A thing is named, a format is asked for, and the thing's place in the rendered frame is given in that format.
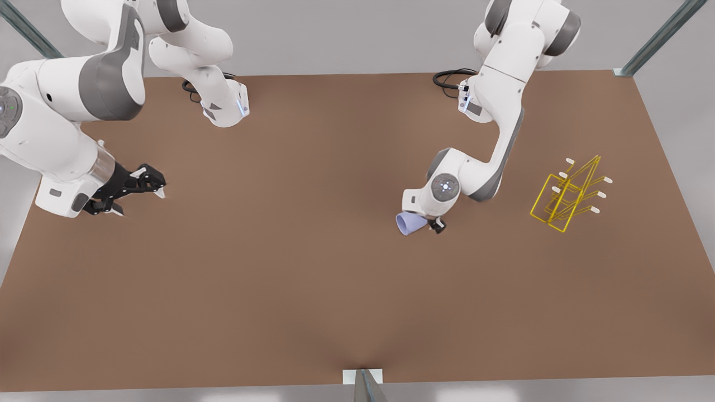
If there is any lavender cup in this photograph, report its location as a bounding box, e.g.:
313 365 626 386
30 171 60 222
396 213 430 237

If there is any black cable loop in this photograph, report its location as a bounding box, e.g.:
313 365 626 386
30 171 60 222
182 71 237 104
432 68 479 100

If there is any yellow wire cup holder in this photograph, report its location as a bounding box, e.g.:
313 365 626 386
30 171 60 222
530 155 613 233

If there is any silver frame post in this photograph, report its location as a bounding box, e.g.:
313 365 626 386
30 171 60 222
0 0 65 60
613 0 709 78
342 368 388 402

